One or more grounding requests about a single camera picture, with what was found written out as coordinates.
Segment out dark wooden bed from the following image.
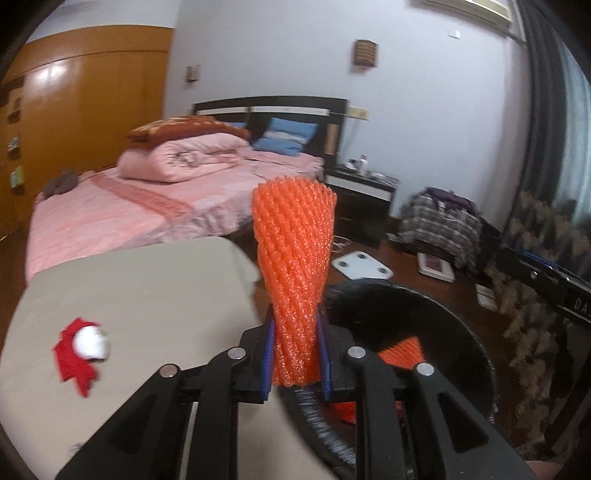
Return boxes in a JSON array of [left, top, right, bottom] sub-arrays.
[[25, 96, 349, 282]]

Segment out brown patterned pillow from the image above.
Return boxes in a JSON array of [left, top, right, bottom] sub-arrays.
[[127, 115, 252, 145]]

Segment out plaid cloth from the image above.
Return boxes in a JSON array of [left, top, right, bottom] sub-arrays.
[[398, 191, 483, 268]]

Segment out red cloth with white ball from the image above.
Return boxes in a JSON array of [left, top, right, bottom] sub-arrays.
[[52, 318, 112, 398]]

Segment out pink bedsheet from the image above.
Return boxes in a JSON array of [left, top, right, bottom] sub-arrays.
[[25, 150, 326, 280]]

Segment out purple garment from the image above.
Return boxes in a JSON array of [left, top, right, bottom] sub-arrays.
[[427, 187, 481, 213]]

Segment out white air conditioner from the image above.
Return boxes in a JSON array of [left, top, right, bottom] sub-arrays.
[[411, 0, 515, 24]]

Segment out wooden wall lamp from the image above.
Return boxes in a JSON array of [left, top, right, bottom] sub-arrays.
[[354, 39, 379, 70]]

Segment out white papers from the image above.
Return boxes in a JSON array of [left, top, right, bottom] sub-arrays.
[[475, 284, 497, 310]]

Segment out dark nightstand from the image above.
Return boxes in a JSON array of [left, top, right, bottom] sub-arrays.
[[323, 166, 398, 250]]

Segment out grey cloth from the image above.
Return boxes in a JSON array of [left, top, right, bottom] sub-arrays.
[[42, 168, 79, 199]]

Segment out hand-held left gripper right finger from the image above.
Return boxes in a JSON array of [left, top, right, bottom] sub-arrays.
[[316, 307, 539, 480]]

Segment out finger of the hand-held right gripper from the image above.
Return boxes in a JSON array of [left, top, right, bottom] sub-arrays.
[[512, 248, 568, 277], [496, 249, 566, 303]]

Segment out beige tablecloth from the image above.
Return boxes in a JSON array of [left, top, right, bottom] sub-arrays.
[[0, 236, 333, 480]]

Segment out crumpled white tissue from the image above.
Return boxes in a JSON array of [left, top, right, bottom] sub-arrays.
[[74, 327, 112, 360]]

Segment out trash bin with black bag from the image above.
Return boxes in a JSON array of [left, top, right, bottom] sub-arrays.
[[277, 279, 497, 480]]

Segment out folded pink quilt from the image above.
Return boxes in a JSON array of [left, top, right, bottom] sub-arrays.
[[117, 131, 250, 183]]

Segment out large blue pillow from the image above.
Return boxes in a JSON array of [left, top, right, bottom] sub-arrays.
[[252, 117, 319, 155]]

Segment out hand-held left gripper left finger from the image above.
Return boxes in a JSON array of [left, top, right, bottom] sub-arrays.
[[55, 318, 278, 480]]

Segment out white bathroom scale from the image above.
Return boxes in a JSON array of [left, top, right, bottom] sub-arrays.
[[331, 250, 394, 281]]

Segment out patterned curtain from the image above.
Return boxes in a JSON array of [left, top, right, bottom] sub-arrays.
[[480, 0, 591, 462]]

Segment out wooden wardrobe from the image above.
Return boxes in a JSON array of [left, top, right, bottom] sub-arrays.
[[0, 25, 178, 236]]

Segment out orange foam fruit net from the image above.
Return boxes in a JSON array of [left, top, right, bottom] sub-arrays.
[[252, 175, 338, 387], [330, 336, 428, 425]]

